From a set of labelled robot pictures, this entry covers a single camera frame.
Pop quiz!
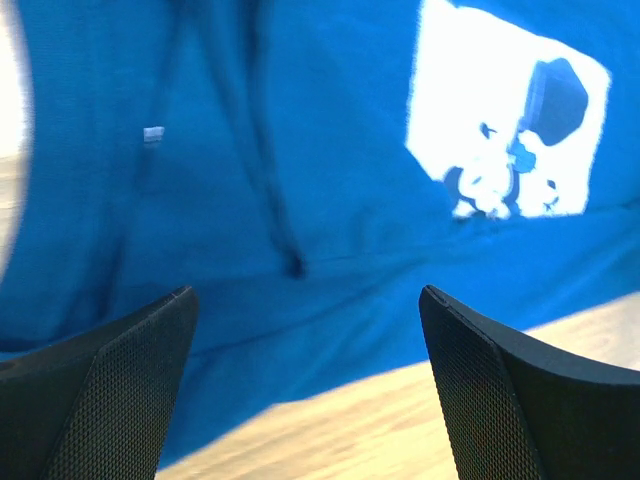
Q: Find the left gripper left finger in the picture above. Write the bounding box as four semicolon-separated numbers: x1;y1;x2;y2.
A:
1;287;198;479

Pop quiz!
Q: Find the dark blue t shirt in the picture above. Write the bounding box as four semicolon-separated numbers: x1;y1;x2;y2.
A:
1;1;639;466

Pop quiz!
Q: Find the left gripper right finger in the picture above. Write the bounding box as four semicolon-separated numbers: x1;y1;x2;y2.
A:
419;286;639;480

